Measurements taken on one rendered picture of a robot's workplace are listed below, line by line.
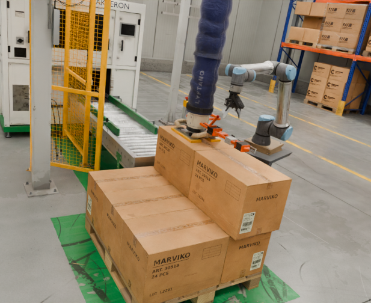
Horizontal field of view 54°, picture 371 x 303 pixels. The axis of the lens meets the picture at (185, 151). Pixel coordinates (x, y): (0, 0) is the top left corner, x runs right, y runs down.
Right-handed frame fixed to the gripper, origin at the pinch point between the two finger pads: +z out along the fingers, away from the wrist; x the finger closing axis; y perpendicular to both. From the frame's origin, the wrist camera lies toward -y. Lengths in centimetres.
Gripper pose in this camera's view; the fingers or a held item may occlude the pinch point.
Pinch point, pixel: (231, 119)
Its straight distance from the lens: 269.0
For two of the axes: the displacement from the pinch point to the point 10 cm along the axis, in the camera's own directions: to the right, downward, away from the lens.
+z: -1.6, 9.3, 3.3
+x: -8.5, 0.4, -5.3
